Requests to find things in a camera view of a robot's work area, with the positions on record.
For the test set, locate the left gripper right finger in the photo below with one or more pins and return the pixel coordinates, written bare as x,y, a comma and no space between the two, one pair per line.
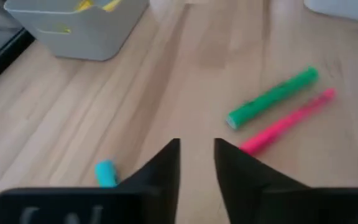
259,199

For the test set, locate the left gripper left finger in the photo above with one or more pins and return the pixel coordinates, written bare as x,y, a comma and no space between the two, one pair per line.
154,202

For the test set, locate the teal Sharpie highlighter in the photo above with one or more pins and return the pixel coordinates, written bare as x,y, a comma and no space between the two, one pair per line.
106,174

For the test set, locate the pink highlighter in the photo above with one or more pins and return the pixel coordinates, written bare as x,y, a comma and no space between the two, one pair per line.
287,123

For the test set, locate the green highlighter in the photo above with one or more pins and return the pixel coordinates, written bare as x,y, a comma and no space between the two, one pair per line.
272,96

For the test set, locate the white plastic bin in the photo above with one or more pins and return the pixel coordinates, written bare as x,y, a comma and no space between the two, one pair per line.
346,9

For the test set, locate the grey plastic bin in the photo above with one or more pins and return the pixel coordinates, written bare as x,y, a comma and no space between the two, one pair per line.
89,37

